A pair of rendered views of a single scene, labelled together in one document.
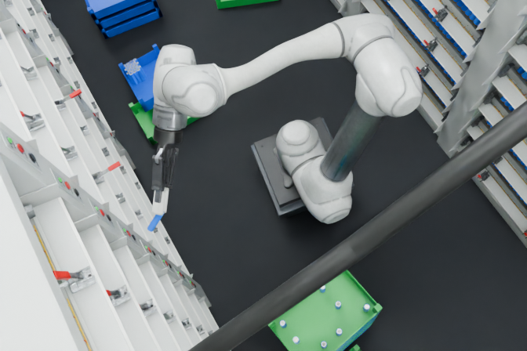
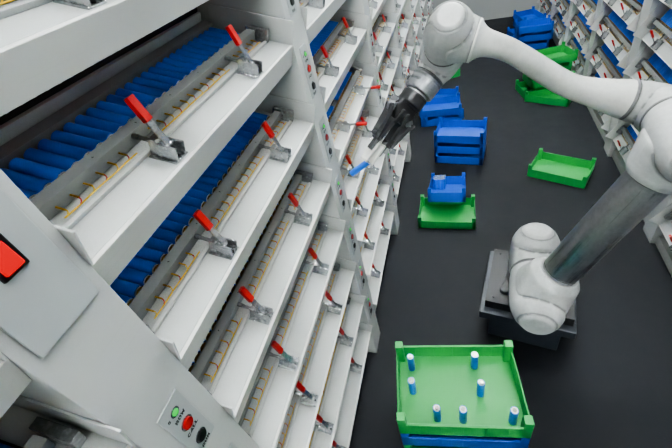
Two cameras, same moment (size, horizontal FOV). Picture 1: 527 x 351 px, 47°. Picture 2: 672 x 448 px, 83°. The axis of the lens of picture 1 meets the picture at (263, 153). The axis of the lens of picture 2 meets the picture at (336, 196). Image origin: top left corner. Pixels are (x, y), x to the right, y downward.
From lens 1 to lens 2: 0.97 m
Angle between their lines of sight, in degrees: 37
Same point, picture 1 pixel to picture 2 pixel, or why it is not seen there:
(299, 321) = (429, 377)
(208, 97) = (455, 15)
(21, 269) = not seen: outside the picture
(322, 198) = (530, 291)
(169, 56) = not seen: hidden behind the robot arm
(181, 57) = not seen: hidden behind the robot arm
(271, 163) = (500, 269)
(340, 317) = (475, 406)
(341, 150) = (578, 233)
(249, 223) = (451, 316)
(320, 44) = (608, 86)
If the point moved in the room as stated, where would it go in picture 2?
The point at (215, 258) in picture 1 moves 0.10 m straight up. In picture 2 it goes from (405, 322) to (403, 309)
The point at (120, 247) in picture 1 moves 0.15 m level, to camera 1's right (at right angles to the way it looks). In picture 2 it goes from (307, 120) to (361, 125)
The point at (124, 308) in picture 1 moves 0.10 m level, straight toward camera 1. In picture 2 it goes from (245, 78) to (258, 95)
